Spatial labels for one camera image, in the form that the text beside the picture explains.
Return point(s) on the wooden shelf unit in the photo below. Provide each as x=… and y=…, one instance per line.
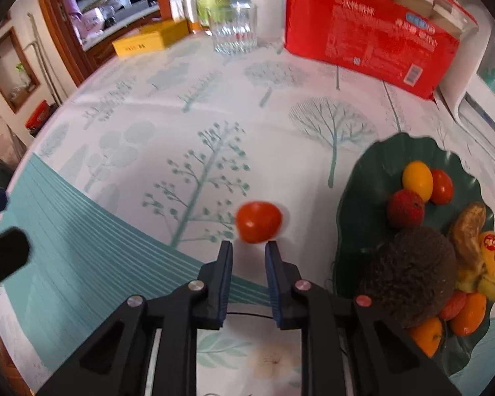
x=49, y=16

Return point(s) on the red box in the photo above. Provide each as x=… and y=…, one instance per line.
x=41, y=115

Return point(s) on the grey pipe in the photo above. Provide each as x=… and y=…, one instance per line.
x=45, y=62

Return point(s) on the white carton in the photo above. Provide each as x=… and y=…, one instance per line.
x=181, y=4

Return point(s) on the white squeeze bottle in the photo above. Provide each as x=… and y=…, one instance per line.
x=266, y=16

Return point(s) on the red paper cup package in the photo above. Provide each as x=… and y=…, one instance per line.
x=354, y=37

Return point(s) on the tree-printed tablecloth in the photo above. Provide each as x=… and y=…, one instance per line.
x=148, y=132

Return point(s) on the clear ribbed glass tumbler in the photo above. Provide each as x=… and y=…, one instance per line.
x=233, y=33

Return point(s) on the brown fuzzy round fruit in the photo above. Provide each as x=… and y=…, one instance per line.
x=412, y=276

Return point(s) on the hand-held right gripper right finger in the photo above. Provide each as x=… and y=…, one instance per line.
x=274, y=280

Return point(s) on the red lychee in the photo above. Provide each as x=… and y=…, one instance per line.
x=453, y=306
x=405, y=210

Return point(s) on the orange with red sticker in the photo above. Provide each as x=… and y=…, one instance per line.
x=493, y=255

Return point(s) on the red round tomato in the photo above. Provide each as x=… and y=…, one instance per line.
x=258, y=220

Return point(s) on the small orange mandarin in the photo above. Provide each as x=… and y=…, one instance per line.
x=472, y=315
x=427, y=336

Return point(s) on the wooden framed wall niche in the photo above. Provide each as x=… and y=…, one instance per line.
x=29, y=70

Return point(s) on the overripe brown banana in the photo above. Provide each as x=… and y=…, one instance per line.
x=468, y=235

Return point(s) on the pink packet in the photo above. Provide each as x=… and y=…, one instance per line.
x=84, y=8

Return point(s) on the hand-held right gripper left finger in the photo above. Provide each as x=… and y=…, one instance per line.
x=227, y=280

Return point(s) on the yellow cardboard box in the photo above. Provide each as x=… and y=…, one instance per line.
x=148, y=41

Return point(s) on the red cherry tomato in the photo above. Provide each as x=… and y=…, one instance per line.
x=442, y=187

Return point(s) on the yellow cherry tomato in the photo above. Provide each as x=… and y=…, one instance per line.
x=416, y=179

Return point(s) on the dark green wavy plate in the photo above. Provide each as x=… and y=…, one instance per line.
x=367, y=198

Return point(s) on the white countertop sterilizer appliance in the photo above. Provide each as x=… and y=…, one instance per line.
x=458, y=90

